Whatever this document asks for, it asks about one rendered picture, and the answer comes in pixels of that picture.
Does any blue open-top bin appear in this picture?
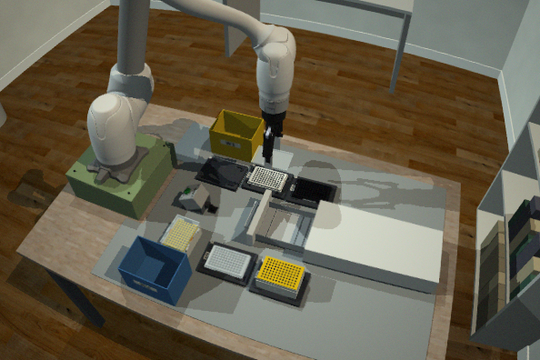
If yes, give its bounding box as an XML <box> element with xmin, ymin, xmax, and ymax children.
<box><xmin>117</xmin><ymin>235</ymin><xmax>193</xmax><ymax>306</ymax></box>

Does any black multi-well plate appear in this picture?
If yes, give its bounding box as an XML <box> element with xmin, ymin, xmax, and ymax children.
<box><xmin>292</xmin><ymin>179</ymin><xmax>332</xmax><ymax>204</ymax></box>

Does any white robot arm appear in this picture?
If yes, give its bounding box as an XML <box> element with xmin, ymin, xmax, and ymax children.
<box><xmin>87</xmin><ymin>0</ymin><xmax>296</xmax><ymax>184</ymax></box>

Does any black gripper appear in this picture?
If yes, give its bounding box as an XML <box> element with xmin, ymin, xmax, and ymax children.
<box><xmin>262</xmin><ymin>110</ymin><xmax>286</xmax><ymax>170</ymax></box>

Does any large grey bench mat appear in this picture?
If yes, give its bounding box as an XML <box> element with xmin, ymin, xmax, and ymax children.
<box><xmin>91</xmin><ymin>122</ymin><xmax>446</xmax><ymax>360</ymax></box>

